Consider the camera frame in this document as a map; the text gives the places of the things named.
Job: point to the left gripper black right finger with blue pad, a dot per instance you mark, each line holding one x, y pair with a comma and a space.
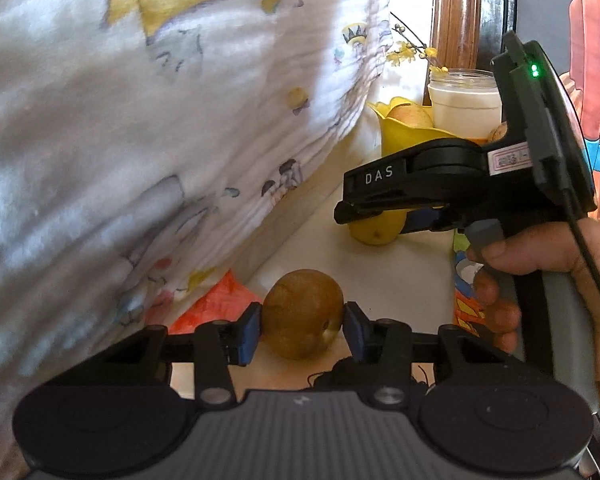
382, 353

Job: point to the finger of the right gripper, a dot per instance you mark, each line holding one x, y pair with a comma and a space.
346, 212
431, 219

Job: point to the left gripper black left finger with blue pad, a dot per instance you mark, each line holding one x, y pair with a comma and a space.
219, 345

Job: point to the yellow lemon-like fruit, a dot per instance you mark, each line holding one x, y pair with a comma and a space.
379, 230

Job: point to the brown round pear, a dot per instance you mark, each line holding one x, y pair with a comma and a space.
302, 314

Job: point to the striped melon in bowl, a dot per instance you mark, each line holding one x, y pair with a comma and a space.
498, 132

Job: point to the yellow scalloped plastic bowl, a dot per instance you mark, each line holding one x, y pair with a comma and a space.
395, 136

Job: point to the cartoon printed table mat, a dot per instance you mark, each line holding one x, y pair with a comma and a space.
227, 299

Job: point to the white foam cup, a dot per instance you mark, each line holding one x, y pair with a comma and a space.
465, 103

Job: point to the yellow apple in bowl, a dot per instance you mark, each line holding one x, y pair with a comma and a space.
411, 115

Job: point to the white printed curtain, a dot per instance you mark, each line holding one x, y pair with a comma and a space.
142, 142

